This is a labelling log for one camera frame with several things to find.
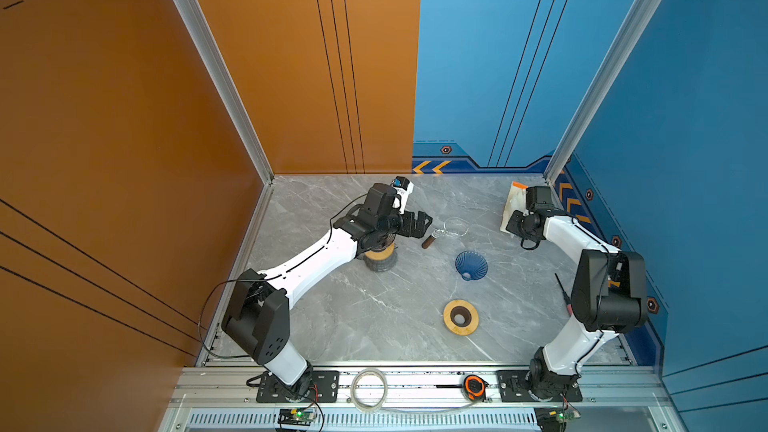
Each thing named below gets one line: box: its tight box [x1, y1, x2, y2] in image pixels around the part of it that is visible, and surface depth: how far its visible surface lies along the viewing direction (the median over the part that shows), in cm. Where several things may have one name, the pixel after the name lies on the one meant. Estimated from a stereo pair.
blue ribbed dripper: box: [455, 250, 489, 281], surface depth 94 cm
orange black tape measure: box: [464, 374, 489, 402], surface depth 72 cm
